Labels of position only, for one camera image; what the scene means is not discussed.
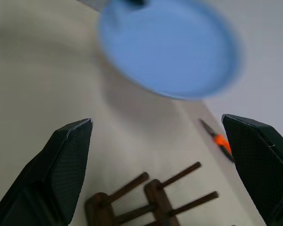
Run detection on dark wooden dish rack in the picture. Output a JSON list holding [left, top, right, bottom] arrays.
[[84, 161, 219, 226]]

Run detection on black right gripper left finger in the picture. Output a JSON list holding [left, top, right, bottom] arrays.
[[0, 118, 93, 226]]

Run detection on orange and black pliers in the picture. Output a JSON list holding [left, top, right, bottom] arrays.
[[198, 119, 235, 163]]

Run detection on blue plate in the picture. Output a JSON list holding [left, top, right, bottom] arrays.
[[98, 0, 241, 101]]

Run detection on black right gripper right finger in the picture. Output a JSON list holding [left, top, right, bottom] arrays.
[[221, 114, 283, 226]]

